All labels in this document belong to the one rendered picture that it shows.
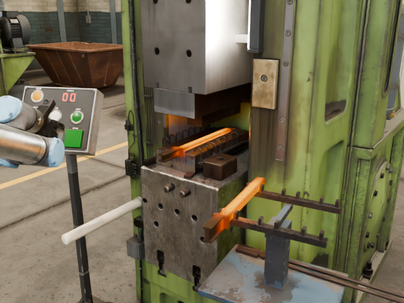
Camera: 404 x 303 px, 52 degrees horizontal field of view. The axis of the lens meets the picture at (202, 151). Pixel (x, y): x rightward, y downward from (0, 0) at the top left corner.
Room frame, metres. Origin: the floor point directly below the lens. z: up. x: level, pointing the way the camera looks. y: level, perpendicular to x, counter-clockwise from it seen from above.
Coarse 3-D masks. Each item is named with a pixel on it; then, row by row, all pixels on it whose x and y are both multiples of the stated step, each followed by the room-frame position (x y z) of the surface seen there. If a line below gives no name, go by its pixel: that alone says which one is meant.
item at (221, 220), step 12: (264, 180) 1.29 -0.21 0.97; (240, 192) 1.18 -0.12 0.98; (252, 192) 1.20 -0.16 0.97; (228, 204) 1.10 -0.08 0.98; (240, 204) 1.11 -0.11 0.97; (216, 216) 1.00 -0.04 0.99; (228, 216) 1.01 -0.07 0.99; (204, 228) 0.95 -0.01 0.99; (216, 228) 0.98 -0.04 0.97; (204, 240) 0.95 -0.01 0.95
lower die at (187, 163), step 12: (204, 132) 1.85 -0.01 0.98; (228, 132) 1.78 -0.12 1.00; (240, 132) 1.80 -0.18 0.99; (168, 144) 1.67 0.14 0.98; (180, 144) 1.63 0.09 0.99; (216, 144) 1.63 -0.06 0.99; (228, 144) 1.68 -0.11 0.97; (156, 156) 1.60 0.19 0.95; (192, 156) 1.49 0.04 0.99; (204, 156) 1.54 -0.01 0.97; (180, 168) 1.53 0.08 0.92; (192, 168) 1.49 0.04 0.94
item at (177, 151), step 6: (216, 132) 1.75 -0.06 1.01; (222, 132) 1.76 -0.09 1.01; (204, 138) 1.66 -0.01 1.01; (210, 138) 1.68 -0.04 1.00; (186, 144) 1.58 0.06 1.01; (192, 144) 1.58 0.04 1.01; (168, 150) 1.49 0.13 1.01; (174, 150) 1.49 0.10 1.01; (180, 150) 1.51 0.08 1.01; (162, 156) 1.44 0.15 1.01; (168, 156) 1.47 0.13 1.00; (174, 156) 1.49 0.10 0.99; (180, 156) 1.51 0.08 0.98
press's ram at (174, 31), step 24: (144, 0) 1.62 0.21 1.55; (168, 0) 1.55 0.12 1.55; (192, 0) 1.49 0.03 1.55; (216, 0) 1.51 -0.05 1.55; (240, 0) 1.64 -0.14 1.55; (144, 24) 1.62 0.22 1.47; (168, 24) 1.55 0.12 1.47; (192, 24) 1.49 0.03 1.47; (216, 24) 1.51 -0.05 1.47; (240, 24) 1.64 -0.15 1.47; (144, 48) 1.63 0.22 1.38; (168, 48) 1.56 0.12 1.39; (192, 48) 1.49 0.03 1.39; (216, 48) 1.51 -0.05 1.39; (240, 48) 1.65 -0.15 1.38; (144, 72) 1.63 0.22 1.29; (168, 72) 1.56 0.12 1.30; (192, 72) 1.49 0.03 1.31; (216, 72) 1.51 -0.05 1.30; (240, 72) 1.65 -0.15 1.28
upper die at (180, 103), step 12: (156, 96) 1.59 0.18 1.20; (168, 96) 1.56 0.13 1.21; (180, 96) 1.52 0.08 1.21; (192, 96) 1.49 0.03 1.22; (204, 96) 1.54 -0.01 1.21; (216, 96) 1.61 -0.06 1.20; (228, 96) 1.68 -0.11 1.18; (240, 96) 1.76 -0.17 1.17; (156, 108) 1.60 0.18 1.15; (168, 108) 1.56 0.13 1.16; (180, 108) 1.53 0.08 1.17; (192, 108) 1.49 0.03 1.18; (204, 108) 1.54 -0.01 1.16; (216, 108) 1.61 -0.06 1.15
